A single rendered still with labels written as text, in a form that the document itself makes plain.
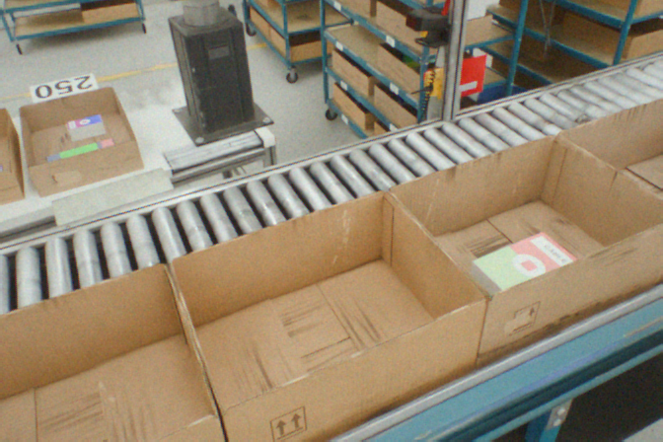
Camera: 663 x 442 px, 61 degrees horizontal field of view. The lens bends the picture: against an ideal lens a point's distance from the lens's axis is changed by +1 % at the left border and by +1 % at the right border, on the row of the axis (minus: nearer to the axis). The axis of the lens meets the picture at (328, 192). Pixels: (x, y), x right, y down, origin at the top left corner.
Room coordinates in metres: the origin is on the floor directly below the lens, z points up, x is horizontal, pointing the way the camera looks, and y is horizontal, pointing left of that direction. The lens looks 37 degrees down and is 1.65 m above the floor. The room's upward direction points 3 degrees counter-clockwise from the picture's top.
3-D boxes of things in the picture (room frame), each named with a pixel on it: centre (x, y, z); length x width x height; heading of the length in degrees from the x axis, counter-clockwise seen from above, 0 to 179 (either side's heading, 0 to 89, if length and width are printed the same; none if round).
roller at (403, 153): (1.23, -0.30, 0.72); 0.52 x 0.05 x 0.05; 24
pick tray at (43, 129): (1.46, 0.73, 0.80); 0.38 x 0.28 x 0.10; 25
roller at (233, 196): (1.02, 0.17, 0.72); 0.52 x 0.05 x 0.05; 24
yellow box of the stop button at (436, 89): (1.60, -0.33, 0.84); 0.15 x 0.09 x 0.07; 114
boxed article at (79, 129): (1.54, 0.75, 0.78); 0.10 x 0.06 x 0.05; 115
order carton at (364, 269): (0.59, 0.02, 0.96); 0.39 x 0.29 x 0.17; 114
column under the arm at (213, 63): (1.62, 0.34, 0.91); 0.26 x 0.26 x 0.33; 27
